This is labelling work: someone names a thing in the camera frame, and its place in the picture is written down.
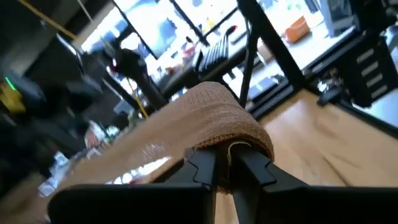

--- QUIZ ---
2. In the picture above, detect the tan elastic bandage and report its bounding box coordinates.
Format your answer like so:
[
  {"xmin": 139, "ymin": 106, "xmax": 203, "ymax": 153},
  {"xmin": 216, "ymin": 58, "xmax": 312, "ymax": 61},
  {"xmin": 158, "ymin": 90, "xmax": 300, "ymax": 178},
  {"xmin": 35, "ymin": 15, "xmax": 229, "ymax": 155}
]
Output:
[{"xmin": 58, "ymin": 81, "xmax": 275, "ymax": 195}]

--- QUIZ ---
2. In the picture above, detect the yellow hanging cable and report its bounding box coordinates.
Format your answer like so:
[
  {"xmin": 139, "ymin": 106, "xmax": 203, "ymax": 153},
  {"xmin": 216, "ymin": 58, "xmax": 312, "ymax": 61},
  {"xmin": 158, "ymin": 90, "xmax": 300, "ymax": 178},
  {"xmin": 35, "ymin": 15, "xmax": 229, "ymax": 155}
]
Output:
[{"xmin": 18, "ymin": 0, "xmax": 77, "ymax": 40}]

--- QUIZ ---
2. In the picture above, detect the black keyboard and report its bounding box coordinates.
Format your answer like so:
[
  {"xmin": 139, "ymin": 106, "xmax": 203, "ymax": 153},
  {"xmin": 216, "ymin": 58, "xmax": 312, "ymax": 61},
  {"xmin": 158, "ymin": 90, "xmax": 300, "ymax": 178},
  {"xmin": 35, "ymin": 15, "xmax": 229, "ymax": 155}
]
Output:
[{"xmin": 197, "ymin": 34, "xmax": 231, "ymax": 73}]

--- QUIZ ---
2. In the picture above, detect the yellow cable strap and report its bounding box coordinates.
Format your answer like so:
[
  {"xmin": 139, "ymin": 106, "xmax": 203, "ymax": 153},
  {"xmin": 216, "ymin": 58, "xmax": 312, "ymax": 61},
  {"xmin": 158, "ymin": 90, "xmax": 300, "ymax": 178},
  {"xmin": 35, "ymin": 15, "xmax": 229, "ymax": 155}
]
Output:
[{"xmin": 0, "ymin": 82, "xmax": 27, "ymax": 114}]

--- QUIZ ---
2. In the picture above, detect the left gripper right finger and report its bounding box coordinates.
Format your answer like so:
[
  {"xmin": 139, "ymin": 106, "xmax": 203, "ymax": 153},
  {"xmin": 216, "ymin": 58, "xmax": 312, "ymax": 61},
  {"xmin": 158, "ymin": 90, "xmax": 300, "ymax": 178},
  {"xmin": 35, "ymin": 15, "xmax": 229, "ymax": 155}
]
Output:
[{"xmin": 231, "ymin": 145, "xmax": 398, "ymax": 224}]

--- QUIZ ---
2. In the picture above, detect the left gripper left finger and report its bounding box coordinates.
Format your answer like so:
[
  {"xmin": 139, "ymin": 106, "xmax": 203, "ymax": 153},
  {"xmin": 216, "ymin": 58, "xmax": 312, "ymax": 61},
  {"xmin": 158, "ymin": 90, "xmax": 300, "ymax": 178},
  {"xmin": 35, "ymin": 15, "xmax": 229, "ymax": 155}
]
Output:
[{"xmin": 47, "ymin": 148, "xmax": 219, "ymax": 224}]

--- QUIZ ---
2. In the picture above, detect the black drawer cabinet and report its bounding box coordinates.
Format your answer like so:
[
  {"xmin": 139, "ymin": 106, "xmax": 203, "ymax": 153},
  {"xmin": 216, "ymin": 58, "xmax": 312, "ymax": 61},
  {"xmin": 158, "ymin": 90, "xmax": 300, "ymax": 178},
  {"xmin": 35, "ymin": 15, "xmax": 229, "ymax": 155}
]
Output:
[{"xmin": 338, "ymin": 30, "xmax": 398, "ymax": 108}]

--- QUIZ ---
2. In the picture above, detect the orange object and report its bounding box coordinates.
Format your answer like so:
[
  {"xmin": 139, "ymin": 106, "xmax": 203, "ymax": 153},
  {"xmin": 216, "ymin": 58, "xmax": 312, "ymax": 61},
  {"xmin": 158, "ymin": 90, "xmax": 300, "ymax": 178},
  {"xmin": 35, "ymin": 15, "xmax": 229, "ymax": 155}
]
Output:
[{"xmin": 284, "ymin": 15, "xmax": 312, "ymax": 45}]

